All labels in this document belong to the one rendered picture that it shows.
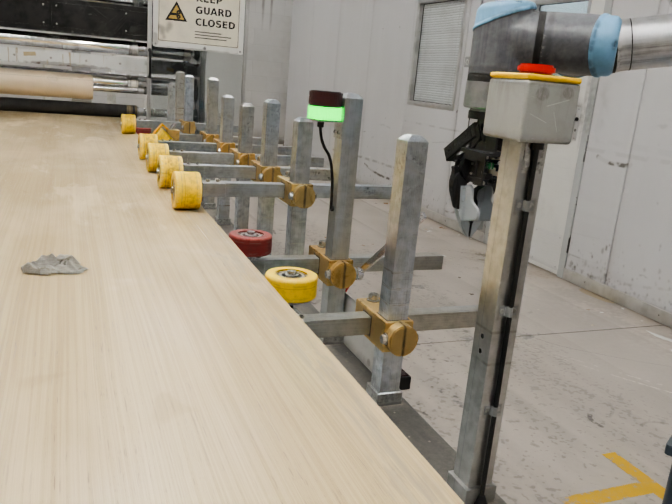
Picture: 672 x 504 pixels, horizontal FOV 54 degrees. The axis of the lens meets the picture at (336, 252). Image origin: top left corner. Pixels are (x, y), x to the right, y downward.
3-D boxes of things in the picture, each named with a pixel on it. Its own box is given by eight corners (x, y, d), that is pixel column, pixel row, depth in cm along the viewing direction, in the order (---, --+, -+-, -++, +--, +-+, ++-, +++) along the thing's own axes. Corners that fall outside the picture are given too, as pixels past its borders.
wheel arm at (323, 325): (502, 322, 120) (505, 300, 119) (513, 329, 117) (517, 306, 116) (271, 338, 104) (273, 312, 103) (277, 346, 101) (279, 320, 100)
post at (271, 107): (266, 281, 178) (277, 99, 166) (269, 285, 175) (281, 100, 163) (253, 281, 177) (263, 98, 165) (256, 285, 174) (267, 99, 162)
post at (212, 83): (212, 211, 245) (217, 77, 232) (213, 213, 241) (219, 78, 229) (202, 211, 243) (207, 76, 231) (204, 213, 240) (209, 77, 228)
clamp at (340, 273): (330, 268, 136) (332, 244, 135) (355, 288, 124) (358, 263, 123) (304, 268, 134) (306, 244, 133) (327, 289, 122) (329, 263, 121)
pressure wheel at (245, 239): (262, 282, 131) (266, 226, 128) (273, 296, 123) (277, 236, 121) (222, 284, 128) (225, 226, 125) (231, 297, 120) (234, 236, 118)
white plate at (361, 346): (324, 320, 140) (328, 275, 138) (375, 373, 117) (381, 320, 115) (322, 320, 140) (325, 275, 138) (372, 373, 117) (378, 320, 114)
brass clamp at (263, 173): (269, 179, 179) (270, 160, 177) (283, 188, 167) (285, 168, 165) (246, 178, 176) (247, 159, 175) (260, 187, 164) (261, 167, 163)
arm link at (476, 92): (455, 79, 109) (503, 84, 113) (451, 109, 110) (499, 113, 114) (487, 81, 101) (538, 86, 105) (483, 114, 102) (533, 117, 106)
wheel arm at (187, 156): (320, 166, 206) (320, 154, 205) (324, 168, 203) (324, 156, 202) (155, 160, 188) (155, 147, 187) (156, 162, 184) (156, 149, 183)
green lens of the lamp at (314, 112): (333, 118, 122) (334, 106, 121) (346, 121, 116) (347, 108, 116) (302, 116, 119) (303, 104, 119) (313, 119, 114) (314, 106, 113)
